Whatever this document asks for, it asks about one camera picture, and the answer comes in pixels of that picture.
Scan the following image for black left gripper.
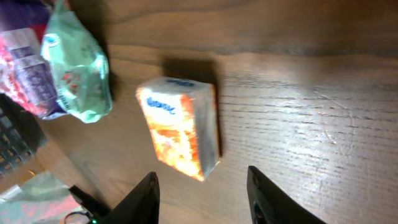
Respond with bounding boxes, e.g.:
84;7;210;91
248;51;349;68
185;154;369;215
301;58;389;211
63;185;111;224

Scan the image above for teal snack packet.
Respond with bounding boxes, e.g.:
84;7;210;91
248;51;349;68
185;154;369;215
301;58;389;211
41;1;113;123

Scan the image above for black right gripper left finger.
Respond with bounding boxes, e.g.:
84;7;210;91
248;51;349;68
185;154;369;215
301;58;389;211
102;172;160;224

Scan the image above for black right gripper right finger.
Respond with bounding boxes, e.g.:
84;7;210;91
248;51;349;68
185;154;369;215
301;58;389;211
247;166;325;224

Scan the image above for orange tissue pack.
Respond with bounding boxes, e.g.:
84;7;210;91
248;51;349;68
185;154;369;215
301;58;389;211
136;77;220;182

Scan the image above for orange red snack wrapper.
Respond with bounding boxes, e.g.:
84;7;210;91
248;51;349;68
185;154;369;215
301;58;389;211
1;172;91;224

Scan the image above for grey plastic mesh basket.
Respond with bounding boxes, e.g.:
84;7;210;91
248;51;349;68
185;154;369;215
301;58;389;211
1;94;47;178

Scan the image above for red purple snack bag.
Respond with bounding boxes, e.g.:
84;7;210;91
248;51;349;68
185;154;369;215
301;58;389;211
1;0;66;119

